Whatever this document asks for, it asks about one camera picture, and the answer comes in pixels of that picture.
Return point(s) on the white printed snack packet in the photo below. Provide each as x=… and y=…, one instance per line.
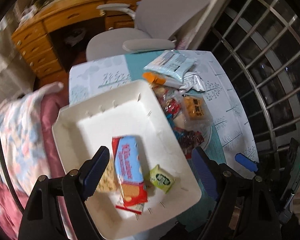
x=193, y=81

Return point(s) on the blue red biscuit packet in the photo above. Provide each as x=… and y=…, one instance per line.
x=128, y=160

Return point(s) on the trash bin with bag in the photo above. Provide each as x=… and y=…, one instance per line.
x=75, y=36

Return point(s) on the light blue snack packet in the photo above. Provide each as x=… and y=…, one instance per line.
x=167, y=63

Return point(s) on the orange white snack packet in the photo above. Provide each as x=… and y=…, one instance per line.
x=152, y=77

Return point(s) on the wooden desk with drawers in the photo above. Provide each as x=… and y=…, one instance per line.
x=65, y=17

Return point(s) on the dark red snack packet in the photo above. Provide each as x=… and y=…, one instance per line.
x=190, y=138

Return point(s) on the beige cracker packet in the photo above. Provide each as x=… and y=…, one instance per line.
x=110, y=180

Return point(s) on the red label clear packet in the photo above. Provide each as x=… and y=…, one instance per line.
x=173, y=106

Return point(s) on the red white snack packet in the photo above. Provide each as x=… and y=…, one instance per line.
x=132, y=208

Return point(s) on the white lace dust cover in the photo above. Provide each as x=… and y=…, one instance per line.
x=7, y=62

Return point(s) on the floral fleece blanket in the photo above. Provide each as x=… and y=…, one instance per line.
x=15, y=130

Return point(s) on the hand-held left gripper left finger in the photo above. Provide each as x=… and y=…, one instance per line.
x=96, y=172

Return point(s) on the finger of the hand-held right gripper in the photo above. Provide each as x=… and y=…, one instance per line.
x=245, y=162

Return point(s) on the metal window grille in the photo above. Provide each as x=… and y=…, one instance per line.
x=272, y=120

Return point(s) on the teal white printed tablecloth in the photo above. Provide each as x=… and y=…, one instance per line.
x=227, y=100

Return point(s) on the grey office chair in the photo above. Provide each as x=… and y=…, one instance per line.
x=165, y=10

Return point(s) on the small green candy packet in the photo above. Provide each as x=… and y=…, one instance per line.
x=161, y=178

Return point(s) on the white plastic storage box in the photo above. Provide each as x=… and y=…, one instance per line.
x=95, y=130

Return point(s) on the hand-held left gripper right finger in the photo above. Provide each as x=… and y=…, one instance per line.
x=205, y=170

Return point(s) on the clear packet yellow cake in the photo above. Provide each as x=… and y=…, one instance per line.
x=195, y=107

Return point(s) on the person's black jacket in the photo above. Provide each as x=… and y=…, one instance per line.
x=181, y=227

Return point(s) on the pink crumpled cloth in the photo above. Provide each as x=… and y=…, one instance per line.
x=2, y=205

